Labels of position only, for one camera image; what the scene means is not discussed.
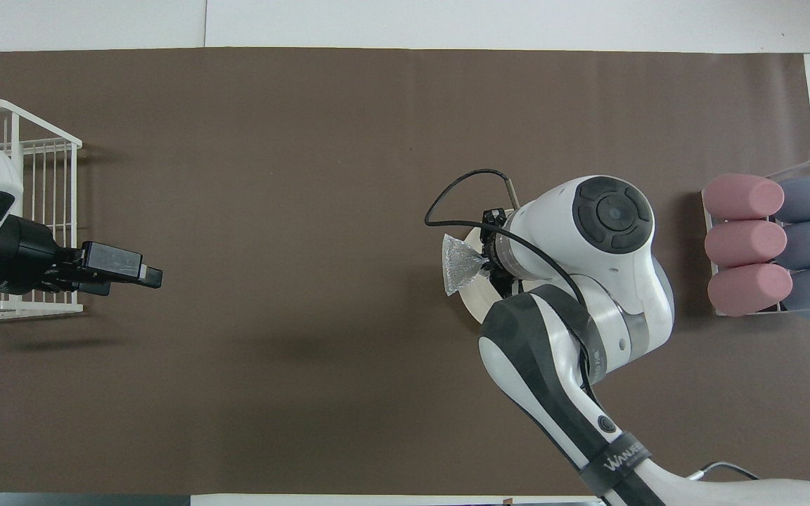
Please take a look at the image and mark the pink plastic cup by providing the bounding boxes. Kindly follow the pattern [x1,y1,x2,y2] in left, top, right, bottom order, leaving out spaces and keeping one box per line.
[702,174,785,220]
[707,264,794,317]
[705,220,788,268]

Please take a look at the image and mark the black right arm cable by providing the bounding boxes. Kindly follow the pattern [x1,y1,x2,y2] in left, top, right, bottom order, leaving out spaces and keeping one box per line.
[424,169,589,310]

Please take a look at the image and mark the cream round plate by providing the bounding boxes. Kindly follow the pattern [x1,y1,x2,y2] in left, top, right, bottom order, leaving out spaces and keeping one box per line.
[458,209,520,324]

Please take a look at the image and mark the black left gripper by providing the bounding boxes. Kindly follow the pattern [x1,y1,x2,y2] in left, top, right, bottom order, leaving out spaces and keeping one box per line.
[0,214,164,297]

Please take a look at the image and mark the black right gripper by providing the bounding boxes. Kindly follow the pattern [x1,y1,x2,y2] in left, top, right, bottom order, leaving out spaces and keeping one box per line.
[481,207,522,296]

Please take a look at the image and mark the brown table mat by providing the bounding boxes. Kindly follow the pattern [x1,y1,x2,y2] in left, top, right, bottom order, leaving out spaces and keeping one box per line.
[0,48,810,496]

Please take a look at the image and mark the white wire dish rack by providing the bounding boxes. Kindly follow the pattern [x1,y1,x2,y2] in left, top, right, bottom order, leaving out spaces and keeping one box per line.
[0,98,84,321]

